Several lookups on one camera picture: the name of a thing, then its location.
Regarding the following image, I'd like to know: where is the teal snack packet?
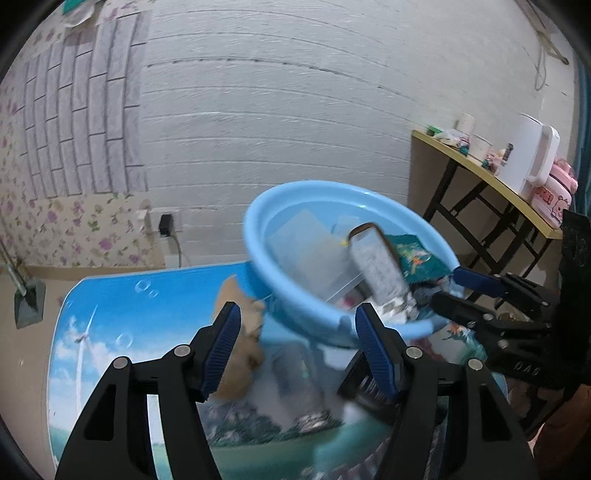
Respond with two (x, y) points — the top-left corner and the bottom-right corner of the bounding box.
(385, 233), (451, 287)

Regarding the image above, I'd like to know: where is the white electric kettle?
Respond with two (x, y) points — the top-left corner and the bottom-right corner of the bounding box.
(499, 113), (561, 201)

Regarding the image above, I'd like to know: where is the teal and white cloth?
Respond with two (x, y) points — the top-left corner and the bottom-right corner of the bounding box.
(60, 0), (100, 28)

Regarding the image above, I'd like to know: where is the hanging cord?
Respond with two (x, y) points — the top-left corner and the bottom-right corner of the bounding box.
(526, 0), (571, 90)

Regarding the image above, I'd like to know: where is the clear plastic box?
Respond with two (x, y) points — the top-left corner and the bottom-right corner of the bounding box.
(265, 208), (365, 301)

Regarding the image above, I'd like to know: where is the yellow folding table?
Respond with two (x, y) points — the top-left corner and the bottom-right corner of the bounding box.
(411, 129), (564, 296)

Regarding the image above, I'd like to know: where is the black packet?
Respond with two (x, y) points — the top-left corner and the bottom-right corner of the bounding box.
(337, 351), (402, 416)

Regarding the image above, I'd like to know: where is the scenery print table cover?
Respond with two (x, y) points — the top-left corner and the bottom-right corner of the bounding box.
(46, 261), (511, 480)

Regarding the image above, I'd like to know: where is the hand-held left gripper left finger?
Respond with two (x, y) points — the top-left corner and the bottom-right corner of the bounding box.
(54, 301), (242, 480)

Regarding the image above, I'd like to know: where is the grey pouch with brown edge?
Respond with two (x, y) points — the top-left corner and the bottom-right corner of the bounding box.
(346, 222), (409, 305)

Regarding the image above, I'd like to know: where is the light blue plastic basin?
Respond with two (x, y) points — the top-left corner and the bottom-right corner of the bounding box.
(242, 181), (460, 349)

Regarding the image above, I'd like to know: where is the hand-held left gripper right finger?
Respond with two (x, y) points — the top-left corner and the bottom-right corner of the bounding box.
(355, 303), (541, 480)

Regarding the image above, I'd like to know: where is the pink cartoon lunch box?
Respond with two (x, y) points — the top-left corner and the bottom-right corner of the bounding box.
(529, 157), (579, 229)

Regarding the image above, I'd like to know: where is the person's right forearm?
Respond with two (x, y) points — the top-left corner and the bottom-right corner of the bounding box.
(522, 383), (591, 480)

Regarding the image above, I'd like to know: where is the tan plush toy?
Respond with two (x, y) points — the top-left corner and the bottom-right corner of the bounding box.
(210, 274), (269, 402)

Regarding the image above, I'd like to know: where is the teal curtain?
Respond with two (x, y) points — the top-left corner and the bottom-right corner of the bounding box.
(573, 51), (591, 213)

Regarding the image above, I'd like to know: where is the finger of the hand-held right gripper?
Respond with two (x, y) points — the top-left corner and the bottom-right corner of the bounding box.
(452, 267), (561, 319)
(430, 292), (555, 349)

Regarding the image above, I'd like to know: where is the white wall socket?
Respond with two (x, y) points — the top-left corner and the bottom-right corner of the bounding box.
(139, 210), (182, 234)

